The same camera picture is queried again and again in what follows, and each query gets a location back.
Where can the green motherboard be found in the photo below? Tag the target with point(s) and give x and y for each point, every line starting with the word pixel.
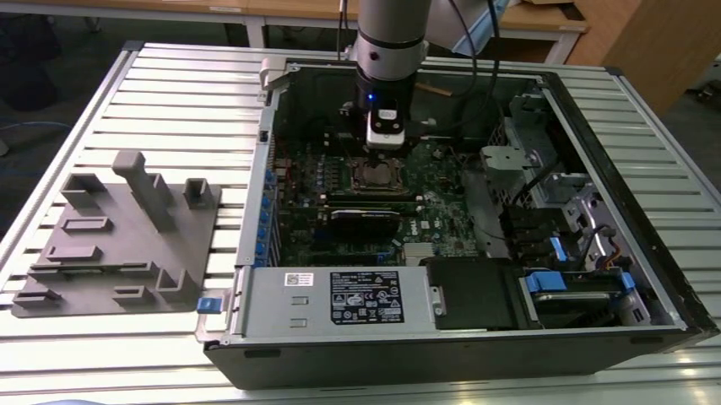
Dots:
pixel 444 219

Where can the silver chipset heatsink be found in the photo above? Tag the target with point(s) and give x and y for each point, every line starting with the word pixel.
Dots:
pixel 420 250

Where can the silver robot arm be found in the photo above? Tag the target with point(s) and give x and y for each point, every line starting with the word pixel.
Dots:
pixel 388 34

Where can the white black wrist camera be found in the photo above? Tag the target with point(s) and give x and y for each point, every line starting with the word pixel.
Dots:
pixel 386 135

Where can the black plastic bay cover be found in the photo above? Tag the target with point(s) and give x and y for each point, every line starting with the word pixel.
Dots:
pixel 470 295

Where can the grey parts rack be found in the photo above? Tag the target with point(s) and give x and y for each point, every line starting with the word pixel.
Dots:
pixel 129 236

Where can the CPU socket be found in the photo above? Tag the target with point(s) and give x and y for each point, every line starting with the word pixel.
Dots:
pixel 379 190

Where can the blue drive bay tab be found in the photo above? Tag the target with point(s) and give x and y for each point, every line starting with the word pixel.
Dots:
pixel 556 249

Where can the wooden cabinet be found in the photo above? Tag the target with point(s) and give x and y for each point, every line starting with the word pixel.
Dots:
pixel 647 42

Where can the copper coloured tube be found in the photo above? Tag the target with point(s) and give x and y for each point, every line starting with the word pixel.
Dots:
pixel 436 89

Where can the hard disk in blue carrier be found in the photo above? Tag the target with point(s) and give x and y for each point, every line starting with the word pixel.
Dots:
pixel 543 280

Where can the silver power supply unit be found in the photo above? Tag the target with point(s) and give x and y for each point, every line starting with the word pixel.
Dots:
pixel 269 295

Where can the blue case latch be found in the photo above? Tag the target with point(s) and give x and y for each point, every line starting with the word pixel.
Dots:
pixel 209 306

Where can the silver topped CPU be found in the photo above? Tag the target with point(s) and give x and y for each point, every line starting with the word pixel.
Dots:
pixel 378 176

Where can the black PC case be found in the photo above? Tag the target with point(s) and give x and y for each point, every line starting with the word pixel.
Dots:
pixel 394 363

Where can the black graphics card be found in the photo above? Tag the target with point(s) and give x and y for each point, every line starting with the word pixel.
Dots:
pixel 363 228

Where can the metal drive cage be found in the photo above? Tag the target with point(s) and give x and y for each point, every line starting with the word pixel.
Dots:
pixel 503 158

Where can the RAM slot black clips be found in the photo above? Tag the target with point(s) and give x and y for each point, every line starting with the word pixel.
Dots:
pixel 371 195

